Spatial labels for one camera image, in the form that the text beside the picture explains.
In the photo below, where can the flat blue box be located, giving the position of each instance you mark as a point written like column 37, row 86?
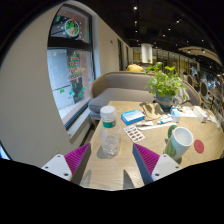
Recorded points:
column 132, row 116

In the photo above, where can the dark-framed window with decorations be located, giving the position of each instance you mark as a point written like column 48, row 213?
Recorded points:
column 66, row 83

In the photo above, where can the grey curved sofa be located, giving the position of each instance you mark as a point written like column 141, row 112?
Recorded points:
column 116, row 95

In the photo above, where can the long white stick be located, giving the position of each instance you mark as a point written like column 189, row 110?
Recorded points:
column 156, row 126

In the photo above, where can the green potted plant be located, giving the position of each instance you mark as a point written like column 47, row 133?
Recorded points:
column 165, row 83

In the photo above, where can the ceiling lights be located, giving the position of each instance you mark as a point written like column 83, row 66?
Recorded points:
column 135, row 7

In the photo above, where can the small light blue box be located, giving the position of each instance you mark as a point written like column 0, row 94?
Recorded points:
column 175, row 115

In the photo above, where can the white and orange tissue box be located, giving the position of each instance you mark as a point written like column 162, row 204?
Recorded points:
column 200, row 114

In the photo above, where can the flat round red coaster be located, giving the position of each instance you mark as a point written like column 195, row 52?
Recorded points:
column 199, row 146

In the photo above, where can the white squeezed tube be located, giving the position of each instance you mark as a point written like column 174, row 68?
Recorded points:
column 144, row 123

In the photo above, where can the group of round-backed chairs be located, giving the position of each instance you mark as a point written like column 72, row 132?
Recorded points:
column 204, row 88

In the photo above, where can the clear plastic bottle green label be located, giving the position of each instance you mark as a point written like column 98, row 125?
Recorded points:
column 109, row 136

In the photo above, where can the white mug with green print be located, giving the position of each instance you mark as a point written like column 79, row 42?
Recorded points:
column 180, row 141

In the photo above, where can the white tube with green cap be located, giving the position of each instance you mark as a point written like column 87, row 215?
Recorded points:
column 164, row 120

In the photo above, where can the blister pill pack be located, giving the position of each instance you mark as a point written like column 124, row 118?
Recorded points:
column 134, row 133

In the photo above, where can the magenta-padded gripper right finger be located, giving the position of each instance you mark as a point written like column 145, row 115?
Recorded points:
column 148, row 159

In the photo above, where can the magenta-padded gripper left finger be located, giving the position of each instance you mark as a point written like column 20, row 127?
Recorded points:
column 76, row 158

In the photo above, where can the person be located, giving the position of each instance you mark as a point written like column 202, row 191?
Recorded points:
column 135, row 68

